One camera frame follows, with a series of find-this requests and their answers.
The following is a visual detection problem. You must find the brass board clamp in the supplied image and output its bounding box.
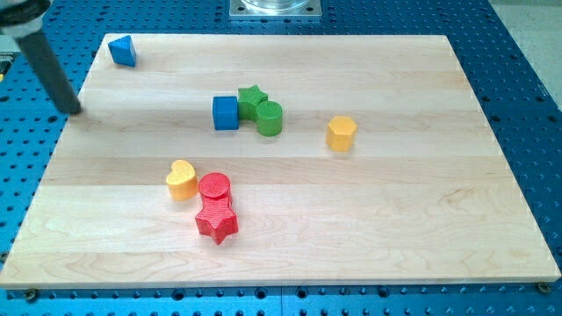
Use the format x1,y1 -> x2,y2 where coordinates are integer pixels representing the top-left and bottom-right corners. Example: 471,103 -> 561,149
23,289 -> 39,303
535,282 -> 551,295

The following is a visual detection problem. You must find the red cylinder block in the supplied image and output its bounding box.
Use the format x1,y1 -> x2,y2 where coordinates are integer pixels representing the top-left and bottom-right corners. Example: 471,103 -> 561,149
198,172 -> 232,205

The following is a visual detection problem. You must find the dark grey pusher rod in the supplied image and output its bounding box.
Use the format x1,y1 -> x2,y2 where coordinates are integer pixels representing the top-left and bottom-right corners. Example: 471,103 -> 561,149
15,30 -> 82,114

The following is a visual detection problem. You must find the green star block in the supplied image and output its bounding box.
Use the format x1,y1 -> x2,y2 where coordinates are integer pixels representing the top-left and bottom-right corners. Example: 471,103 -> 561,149
237,85 -> 269,121

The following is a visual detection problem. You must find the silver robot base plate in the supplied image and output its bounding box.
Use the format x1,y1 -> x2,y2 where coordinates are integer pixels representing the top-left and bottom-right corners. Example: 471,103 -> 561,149
229,0 -> 322,18

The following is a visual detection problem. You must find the light wooden board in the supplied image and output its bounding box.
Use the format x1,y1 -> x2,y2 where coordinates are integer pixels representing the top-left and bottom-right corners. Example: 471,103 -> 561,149
1,34 -> 560,289

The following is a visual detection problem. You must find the yellow hexagon block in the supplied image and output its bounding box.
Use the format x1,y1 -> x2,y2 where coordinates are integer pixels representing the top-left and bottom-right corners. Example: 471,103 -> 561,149
326,116 -> 357,152

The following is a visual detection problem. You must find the yellow heart block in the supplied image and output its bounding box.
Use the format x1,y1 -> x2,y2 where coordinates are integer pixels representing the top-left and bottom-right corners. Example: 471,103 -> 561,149
166,160 -> 198,201

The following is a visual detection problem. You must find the right brass board clamp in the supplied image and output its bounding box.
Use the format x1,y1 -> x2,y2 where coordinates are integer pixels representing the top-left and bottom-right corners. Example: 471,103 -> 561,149
535,282 -> 551,295

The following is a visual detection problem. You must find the grey white tool holder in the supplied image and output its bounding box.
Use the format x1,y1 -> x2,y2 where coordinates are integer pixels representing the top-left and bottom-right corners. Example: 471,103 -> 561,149
1,0 -> 53,38

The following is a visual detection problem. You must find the blue triangle block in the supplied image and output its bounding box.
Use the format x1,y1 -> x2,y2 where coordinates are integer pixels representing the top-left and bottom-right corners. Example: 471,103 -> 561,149
108,35 -> 136,68

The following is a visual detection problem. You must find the left brass board clamp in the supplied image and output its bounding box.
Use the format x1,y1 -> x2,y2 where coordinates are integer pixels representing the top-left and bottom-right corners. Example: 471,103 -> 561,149
23,289 -> 39,303

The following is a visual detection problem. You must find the blue cube block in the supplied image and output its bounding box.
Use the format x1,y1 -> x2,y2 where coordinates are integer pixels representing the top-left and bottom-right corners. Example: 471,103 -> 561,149
212,96 -> 239,130

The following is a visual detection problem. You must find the green cylinder block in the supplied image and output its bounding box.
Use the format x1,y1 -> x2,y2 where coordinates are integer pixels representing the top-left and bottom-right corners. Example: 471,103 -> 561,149
256,101 -> 283,137

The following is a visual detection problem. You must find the red star block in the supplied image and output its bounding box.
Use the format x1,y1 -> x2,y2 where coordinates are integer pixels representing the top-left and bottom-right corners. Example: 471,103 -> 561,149
195,197 -> 239,245

